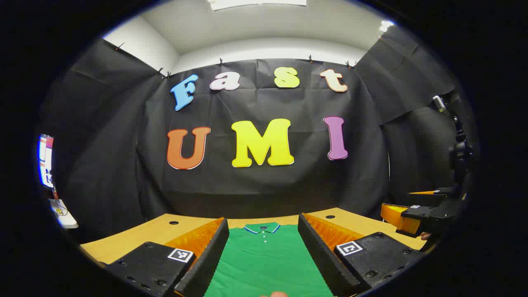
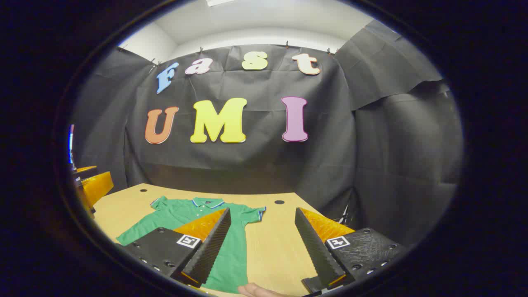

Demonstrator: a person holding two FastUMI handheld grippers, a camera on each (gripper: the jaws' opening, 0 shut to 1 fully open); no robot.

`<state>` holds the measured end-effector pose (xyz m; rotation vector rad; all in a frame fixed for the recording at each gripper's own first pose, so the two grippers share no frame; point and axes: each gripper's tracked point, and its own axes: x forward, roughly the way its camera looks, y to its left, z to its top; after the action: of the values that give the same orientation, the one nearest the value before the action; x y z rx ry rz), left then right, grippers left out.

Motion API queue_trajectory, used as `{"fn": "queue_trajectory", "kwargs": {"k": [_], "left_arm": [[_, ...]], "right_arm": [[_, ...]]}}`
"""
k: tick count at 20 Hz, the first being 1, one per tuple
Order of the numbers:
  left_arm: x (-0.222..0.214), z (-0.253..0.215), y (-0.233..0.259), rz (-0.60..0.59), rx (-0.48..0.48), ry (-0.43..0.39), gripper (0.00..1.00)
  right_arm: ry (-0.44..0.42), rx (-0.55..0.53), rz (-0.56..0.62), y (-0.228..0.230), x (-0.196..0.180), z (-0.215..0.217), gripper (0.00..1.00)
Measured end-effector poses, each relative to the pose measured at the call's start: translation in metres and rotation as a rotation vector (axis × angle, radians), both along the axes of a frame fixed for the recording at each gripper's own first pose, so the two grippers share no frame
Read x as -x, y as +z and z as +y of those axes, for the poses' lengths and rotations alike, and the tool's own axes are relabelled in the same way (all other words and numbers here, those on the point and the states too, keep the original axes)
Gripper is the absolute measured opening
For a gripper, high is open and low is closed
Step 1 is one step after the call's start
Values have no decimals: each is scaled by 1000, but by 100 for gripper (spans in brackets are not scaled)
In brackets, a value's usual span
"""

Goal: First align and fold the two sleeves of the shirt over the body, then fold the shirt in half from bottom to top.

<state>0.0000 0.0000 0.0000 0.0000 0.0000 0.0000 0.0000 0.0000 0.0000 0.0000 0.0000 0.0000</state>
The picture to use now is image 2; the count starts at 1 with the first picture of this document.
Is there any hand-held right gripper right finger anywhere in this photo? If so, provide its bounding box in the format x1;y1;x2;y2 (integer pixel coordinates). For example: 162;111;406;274
294;207;409;295

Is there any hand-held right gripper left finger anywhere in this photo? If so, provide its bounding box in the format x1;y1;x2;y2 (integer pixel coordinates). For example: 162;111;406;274
117;207;232;288

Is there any green T-shirt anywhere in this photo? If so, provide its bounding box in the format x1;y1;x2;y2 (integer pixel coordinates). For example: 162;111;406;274
116;196;266;294

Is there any black backdrop cloth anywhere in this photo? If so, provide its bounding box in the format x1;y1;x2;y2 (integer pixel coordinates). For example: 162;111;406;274
70;19;464;248

